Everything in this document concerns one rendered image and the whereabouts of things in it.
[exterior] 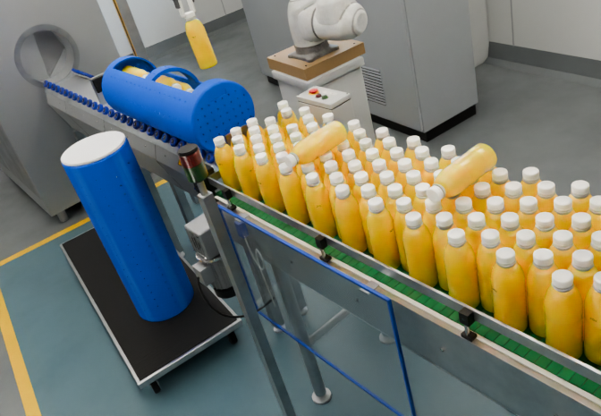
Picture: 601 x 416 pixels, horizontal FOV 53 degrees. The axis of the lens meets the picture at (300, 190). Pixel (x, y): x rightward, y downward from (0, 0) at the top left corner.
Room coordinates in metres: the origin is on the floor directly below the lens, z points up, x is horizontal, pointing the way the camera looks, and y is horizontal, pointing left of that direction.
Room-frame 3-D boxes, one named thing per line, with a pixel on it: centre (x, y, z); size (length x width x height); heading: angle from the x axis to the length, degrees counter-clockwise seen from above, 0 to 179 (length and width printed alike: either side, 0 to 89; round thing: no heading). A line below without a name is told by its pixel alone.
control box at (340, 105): (2.11, -0.18, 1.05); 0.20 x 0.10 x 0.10; 32
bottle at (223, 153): (1.95, 0.23, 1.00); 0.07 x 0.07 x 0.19
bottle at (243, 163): (1.84, 0.16, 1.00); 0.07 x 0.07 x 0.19
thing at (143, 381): (2.69, 0.97, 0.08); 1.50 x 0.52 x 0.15; 25
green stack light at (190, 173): (1.61, 0.28, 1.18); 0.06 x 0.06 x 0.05
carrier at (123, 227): (2.40, 0.79, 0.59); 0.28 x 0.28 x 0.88
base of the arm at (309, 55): (2.74, -0.22, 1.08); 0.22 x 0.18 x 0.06; 29
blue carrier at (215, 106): (2.54, 0.43, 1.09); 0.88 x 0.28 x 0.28; 32
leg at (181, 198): (3.06, 0.67, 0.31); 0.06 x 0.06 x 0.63; 32
